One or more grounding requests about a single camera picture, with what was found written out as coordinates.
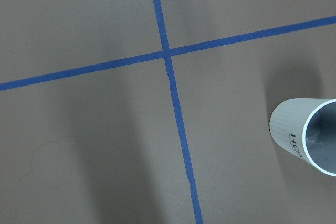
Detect white ribbed mug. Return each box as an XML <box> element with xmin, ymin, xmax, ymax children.
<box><xmin>269</xmin><ymin>98</ymin><xmax>335</xmax><ymax>177</ymax></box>

